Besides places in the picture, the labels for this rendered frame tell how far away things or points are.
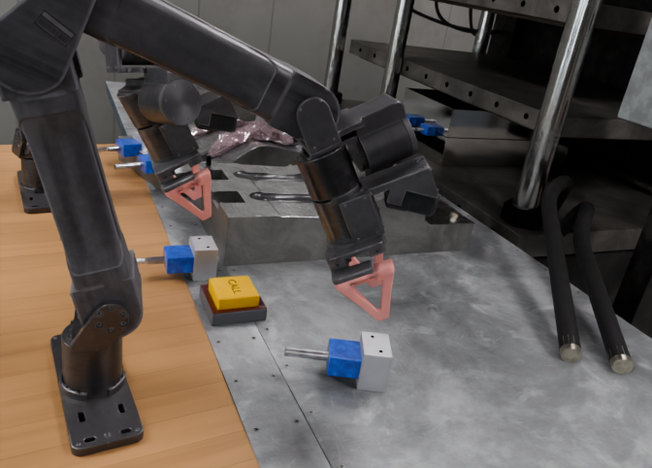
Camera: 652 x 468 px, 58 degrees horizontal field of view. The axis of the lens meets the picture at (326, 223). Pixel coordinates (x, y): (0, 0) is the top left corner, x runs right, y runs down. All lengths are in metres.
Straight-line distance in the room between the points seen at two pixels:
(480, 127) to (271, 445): 1.35
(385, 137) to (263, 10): 2.69
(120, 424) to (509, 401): 0.47
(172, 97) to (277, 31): 2.60
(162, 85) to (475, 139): 1.24
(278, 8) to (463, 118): 1.75
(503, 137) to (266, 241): 1.08
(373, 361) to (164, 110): 0.40
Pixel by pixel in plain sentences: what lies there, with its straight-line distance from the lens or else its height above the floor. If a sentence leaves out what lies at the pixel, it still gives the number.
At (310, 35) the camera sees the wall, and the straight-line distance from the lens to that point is 3.43.
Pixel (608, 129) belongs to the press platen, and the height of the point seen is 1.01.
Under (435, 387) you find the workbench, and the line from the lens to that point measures 0.80.
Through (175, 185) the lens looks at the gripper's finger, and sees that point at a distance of 0.82.
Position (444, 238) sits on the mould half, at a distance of 1.17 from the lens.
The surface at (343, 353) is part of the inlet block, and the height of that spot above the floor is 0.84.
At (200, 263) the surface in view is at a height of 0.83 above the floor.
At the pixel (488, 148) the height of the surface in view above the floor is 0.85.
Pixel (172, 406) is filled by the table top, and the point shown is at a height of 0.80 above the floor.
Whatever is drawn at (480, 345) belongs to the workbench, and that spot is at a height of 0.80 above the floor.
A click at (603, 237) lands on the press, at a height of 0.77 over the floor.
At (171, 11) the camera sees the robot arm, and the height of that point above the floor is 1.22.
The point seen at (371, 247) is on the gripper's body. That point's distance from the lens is 0.63.
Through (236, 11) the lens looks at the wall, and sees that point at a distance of 3.23.
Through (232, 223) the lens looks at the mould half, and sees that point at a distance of 0.95.
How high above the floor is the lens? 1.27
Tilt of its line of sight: 23 degrees down
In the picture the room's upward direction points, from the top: 9 degrees clockwise
